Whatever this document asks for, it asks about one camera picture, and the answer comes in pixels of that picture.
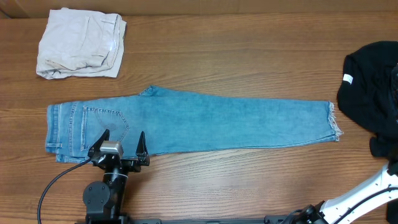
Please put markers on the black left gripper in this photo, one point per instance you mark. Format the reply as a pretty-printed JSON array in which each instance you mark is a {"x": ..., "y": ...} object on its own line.
[{"x": 142, "y": 155}]

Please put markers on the light blue denim jeans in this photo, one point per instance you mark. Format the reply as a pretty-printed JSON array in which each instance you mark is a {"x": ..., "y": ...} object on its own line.
[{"x": 180, "y": 121}]

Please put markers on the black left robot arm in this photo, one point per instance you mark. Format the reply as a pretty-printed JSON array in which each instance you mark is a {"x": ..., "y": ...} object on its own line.
[{"x": 104, "y": 199}]

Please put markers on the folded beige trousers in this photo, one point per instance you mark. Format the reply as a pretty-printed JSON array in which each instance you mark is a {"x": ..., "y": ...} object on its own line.
[{"x": 81, "y": 43}]

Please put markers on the black garment with white tag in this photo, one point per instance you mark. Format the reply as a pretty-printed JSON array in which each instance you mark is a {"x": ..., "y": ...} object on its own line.
[{"x": 368, "y": 93}]

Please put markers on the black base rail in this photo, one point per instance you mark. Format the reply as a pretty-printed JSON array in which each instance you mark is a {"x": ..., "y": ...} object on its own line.
[{"x": 269, "y": 219}]

